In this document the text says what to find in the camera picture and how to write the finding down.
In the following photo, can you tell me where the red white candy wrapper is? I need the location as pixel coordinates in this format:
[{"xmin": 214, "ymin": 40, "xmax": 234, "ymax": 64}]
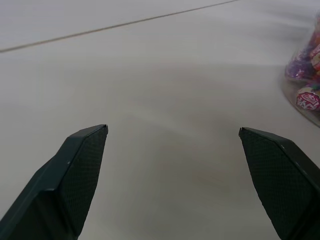
[{"xmin": 295, "ymin": 84, "xmax": 320, "ymax": 113}]

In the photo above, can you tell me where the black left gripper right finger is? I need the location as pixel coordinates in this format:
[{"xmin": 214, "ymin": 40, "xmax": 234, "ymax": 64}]
[{"xmin": 238, "ymin": 126, "xmax": 320, "ymax": 240}]

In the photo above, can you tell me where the clear bag of candies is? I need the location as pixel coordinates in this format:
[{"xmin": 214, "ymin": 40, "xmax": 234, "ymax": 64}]
[{"xmin": 279, "ymin": 12, "xmax": 320, "ymax": 127}]

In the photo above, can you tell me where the purple candy wrapper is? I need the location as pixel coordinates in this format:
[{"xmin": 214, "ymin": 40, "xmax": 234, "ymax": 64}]
[{"xmin": 285, "ymin": 47, "xmax": 316, "ymax": 82}]

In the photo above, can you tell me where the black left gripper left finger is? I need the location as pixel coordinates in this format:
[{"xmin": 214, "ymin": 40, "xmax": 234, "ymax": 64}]
[{"xmin": 0, "ymin": 124, "xmax": 109, "ymax": 240}]

